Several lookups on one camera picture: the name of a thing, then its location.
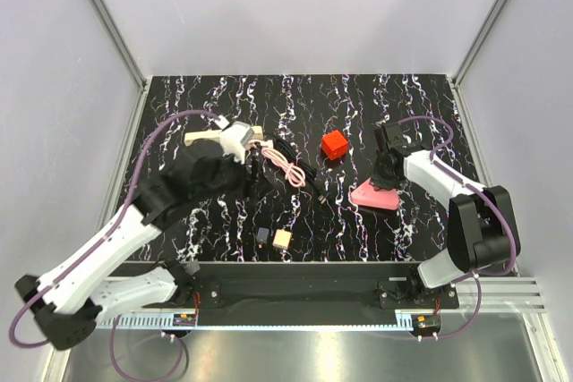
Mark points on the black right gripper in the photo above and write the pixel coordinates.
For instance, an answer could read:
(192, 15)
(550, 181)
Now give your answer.
(378, 182)

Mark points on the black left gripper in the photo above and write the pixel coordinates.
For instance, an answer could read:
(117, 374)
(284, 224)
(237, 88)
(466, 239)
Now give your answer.
(248, 181)

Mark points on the pink triangular socket block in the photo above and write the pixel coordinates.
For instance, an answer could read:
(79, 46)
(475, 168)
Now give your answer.
(366, 195)

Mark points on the red block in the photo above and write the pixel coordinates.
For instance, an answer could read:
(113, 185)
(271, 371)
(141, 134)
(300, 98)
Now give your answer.
(334, 145)

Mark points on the beige power strip red sockets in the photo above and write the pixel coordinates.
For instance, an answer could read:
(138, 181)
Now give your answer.
(190, 137)

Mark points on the dark grey plug block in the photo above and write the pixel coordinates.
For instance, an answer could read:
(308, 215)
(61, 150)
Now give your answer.
(262, 236)

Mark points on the pink plug adapter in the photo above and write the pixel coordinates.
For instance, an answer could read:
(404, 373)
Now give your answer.
(282, 239)

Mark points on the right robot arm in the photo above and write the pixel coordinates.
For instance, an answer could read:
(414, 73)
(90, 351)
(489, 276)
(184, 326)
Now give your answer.
(481, 237)

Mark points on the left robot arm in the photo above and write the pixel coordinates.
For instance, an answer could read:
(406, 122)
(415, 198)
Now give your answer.
(70, 300)

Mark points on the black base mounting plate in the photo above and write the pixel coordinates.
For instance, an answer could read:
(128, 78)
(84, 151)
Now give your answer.
(272, 294)

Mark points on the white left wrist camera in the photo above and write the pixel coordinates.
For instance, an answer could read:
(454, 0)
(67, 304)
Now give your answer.
(233, 140)

